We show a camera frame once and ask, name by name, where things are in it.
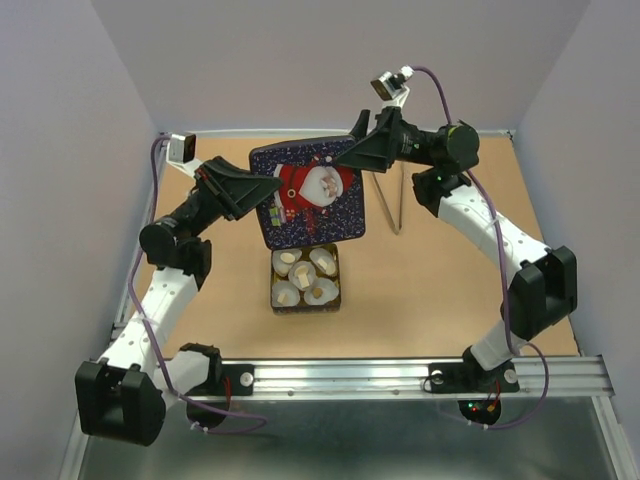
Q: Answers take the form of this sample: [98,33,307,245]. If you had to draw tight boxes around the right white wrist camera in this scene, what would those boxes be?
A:
[370,65,414,108]

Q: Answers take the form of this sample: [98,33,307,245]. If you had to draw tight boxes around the aluminium mounting rail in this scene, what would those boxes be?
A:
[223,356,614,402]

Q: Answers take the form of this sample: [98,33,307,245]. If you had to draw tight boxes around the steel serving tongs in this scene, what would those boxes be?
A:
[370,172,407,236]

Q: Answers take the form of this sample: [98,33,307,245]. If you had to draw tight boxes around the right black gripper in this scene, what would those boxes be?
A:
[320,105,438,173]

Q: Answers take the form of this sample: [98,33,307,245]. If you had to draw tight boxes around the chocolate tin base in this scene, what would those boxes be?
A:
[270,243,342,314]

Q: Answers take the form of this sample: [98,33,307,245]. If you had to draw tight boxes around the square white chocolate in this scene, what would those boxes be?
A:
[298,276,310,290]

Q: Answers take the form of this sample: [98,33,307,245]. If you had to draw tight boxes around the gold tin lid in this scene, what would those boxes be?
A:
[249,135,366,251]

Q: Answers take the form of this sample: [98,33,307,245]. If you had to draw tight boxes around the paper cup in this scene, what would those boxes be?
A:
[309,248,337,277]
[304,278,339,306]
[272,249,302,277]
[271,281,300,309]
[288,261,316,291]

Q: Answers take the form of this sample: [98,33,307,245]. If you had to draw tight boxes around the metal front plate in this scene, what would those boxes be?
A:
[64,397,638,479]

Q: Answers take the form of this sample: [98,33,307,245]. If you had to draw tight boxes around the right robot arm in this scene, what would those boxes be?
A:
[336,107,578,390]

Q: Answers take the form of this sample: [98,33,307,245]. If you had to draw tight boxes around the centre paper cup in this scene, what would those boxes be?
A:
[288,261,316,291]

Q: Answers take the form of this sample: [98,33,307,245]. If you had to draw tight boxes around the top right paper cup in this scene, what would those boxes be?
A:
[309,248,337,277]

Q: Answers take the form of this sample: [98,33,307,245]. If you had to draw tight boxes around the oval white chocolate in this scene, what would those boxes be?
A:
[279,252,296,264]

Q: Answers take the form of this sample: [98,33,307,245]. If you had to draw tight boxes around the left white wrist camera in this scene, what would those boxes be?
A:
[165,133,201,177]

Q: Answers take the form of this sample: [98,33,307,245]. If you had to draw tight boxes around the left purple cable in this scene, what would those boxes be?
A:
[127,133,268,435]

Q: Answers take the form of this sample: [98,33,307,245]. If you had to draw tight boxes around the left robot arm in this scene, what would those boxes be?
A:
[75,156,282,446]

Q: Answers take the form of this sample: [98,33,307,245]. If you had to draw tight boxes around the top left paper cup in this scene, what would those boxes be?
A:
[272,249,302,277]

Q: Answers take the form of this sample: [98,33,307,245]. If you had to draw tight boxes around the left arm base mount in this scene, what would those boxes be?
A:
[179,343,256,431]

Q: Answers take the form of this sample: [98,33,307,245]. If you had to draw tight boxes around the bottom right paper cup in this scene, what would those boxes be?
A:
[304,278,339,306]

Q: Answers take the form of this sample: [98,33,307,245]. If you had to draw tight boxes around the bottom left paper cup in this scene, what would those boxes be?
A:
[271,281,300,309]

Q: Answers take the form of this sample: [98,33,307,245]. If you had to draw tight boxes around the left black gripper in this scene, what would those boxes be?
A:
[173,156,285,239]

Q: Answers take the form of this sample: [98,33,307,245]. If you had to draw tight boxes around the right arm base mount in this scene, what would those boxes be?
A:
[422,360,520,427]

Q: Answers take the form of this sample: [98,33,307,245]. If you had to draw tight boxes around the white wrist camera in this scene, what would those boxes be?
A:
[370,65,414,108]
[165,133,201,177]

